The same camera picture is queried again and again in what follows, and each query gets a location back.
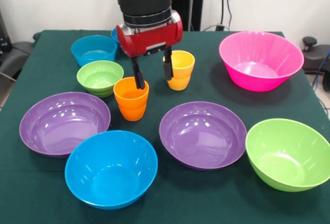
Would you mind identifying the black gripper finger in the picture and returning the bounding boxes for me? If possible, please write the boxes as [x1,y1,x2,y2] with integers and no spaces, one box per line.
[129,56,146,90]
[162,46,174,82]

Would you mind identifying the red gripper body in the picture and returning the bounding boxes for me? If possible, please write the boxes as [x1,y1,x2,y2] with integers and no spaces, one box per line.
[116,10,184,58]

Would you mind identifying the orange cup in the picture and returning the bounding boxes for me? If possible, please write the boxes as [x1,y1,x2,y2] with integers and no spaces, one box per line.
[113,77,150,122]

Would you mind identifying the yellow cup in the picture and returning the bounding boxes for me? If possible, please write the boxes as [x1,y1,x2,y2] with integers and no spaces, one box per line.
[165,50,195,91]

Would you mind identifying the small dark blue bowl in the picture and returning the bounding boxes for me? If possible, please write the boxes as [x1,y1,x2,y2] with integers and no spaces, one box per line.
[111,27,121,47]

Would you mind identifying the small green bowl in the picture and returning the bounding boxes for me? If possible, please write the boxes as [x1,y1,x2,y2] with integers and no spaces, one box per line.
[77,60,125,98]

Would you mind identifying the small light blue bowl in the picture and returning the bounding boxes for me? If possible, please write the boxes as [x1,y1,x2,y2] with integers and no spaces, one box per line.
[71,35,118,67]

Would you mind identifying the purple bowl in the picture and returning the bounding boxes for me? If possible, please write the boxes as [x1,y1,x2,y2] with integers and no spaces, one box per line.
[159,101,248,171]
[19,92,111,158]

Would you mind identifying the large pink bowl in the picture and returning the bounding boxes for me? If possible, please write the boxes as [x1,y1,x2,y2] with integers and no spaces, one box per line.
[219,31,305,93]

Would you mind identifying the large blue bowl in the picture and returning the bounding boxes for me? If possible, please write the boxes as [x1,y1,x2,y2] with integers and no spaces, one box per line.
[64,130,158,210]

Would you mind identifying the black chair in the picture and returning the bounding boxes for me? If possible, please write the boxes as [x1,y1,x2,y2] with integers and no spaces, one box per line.
[0,10,42,80]

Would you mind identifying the dark green table cloth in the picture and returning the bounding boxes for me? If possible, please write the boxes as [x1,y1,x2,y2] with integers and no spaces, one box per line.
[0,30,330,224]

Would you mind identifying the black knobbed equipment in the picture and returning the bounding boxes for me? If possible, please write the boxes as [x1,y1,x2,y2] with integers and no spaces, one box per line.
[302,36,330,93]

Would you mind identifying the large green bowl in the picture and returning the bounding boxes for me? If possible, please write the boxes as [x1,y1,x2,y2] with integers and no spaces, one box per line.
[245,118,330,193]

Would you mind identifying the black cables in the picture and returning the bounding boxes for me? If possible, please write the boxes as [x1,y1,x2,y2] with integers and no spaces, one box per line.
[202,0,233,32]

